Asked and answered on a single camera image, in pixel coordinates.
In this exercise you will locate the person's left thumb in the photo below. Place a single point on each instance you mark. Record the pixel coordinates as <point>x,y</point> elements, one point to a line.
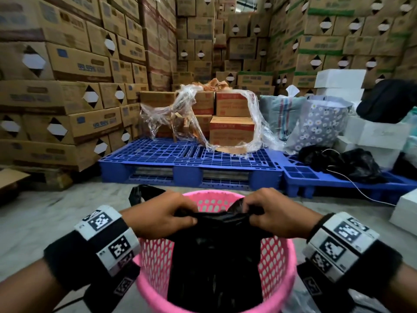
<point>185,222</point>

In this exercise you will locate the white foam box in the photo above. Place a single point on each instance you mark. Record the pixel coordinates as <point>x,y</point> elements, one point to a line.
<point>340,78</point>
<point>384,156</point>
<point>405,211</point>
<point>342,94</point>
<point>378,133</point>

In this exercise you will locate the stack of brown cardboard boxes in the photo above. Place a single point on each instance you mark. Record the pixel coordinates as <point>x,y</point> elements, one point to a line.
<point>65,78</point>
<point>241,45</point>

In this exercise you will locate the clear plastic wrap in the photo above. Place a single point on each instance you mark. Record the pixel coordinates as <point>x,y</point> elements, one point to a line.
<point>182,107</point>

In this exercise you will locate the crumpled black plastic bag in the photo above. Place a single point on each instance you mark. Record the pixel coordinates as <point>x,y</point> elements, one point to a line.
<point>355,166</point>

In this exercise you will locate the person's left hand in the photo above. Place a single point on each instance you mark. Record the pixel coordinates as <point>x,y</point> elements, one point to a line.
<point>153,215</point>

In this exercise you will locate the wooden pallet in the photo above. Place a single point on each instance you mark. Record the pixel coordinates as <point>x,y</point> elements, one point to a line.
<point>49,179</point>

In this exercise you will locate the person's right forearm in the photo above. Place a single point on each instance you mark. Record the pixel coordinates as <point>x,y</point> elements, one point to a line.
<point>400,290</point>

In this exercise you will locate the person's right thumb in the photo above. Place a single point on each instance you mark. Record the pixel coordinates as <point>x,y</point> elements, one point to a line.
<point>255,220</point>

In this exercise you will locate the striped woven bag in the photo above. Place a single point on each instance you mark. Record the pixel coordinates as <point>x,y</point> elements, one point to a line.
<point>280,114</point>

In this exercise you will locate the blue plastic pallet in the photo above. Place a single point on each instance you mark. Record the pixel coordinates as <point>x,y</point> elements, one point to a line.
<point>325,180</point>
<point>182,156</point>

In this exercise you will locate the black wrist band with markers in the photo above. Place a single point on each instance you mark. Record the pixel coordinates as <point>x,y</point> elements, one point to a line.
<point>88,254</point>
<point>345,254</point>

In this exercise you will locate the torn orange cardboard scraps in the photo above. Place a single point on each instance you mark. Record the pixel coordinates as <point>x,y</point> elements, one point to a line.
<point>213,84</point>

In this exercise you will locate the stack of green-striped cardboard boxes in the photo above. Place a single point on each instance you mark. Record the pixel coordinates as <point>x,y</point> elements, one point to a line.
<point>325,35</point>

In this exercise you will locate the person's left forearm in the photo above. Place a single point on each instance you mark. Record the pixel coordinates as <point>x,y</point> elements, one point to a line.
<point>26,290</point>

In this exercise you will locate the pale green plastic bag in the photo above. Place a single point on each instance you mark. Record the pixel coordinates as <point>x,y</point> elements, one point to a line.
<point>411,140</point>

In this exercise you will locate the floral print bag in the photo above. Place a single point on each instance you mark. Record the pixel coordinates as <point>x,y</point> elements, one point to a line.
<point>317,125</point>

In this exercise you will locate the red label cardboard box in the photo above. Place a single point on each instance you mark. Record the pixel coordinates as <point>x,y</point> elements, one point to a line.
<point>204,123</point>
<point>204,102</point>
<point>232,130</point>
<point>156,98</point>
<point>232,104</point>

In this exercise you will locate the pink plastic mesh basket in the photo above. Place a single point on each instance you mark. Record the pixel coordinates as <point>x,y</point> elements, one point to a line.
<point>280,264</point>

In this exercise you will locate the person's right hand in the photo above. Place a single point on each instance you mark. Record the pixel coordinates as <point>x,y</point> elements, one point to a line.
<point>283,215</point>

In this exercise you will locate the black plastic trash bag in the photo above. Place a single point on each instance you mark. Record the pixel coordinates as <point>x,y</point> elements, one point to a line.
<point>215,260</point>

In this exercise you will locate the flat cardboard sheet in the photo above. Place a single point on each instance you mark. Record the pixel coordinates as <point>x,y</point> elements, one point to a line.
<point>11,177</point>

